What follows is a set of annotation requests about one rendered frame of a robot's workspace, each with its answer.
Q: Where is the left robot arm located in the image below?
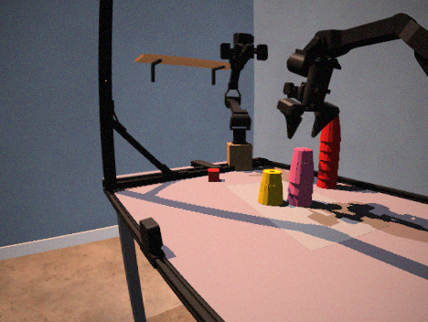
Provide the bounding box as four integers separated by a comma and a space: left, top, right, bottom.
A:
224, 33, 254, 145

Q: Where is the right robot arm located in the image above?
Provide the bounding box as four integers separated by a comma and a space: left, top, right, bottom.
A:
284, 13, 428, 101

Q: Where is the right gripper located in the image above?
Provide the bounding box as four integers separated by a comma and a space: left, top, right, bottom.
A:
277, 80, 339, 139

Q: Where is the pink cup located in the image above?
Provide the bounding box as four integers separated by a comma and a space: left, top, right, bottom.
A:
288, 181, 313, 196
287, 193, 312, 207
288, 148, 315, 185

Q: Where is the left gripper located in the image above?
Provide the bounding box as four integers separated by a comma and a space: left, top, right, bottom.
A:
220, 43, 268, 62

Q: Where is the small red cube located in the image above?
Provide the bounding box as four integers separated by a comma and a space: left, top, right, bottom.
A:
209, 168, 219, 181

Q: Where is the red cup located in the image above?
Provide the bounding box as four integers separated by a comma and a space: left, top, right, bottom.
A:
319, 141, 340, 152
318, 159, 338, 171
319, 150, 339, 161
320, 116, 341, 142
317, 169, 337, 180
316, 178, 337, 189

